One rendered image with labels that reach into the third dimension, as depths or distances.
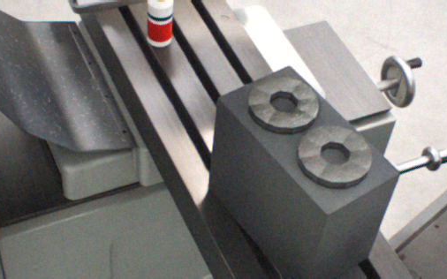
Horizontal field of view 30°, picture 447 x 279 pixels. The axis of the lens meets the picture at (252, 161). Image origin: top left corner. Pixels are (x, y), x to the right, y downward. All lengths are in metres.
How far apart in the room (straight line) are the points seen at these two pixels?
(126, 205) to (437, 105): 1.56
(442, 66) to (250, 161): 1.96
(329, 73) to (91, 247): 0.58
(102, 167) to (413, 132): 1.50
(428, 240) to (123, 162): 0.65
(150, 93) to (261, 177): 0.34
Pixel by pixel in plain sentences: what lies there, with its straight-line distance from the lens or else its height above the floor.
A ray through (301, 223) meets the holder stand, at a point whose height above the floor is 1.10.
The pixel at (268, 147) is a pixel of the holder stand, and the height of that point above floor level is 1.15.
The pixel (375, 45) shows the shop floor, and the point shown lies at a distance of 2.96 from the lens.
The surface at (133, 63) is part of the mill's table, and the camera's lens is 1.37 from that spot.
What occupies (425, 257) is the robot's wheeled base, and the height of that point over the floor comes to 0.59.
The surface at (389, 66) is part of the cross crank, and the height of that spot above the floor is 0.68.
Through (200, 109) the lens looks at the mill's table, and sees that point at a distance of 1.30.
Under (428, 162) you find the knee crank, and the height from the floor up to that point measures 0.55.
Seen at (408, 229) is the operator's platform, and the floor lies 0.40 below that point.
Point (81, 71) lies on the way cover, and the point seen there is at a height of 0.90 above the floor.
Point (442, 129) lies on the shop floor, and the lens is 2.75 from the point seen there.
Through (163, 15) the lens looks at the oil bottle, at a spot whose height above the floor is 1.03.
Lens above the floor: 1.91
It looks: 50 degrees down
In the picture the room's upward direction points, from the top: 10 degrees clockwise
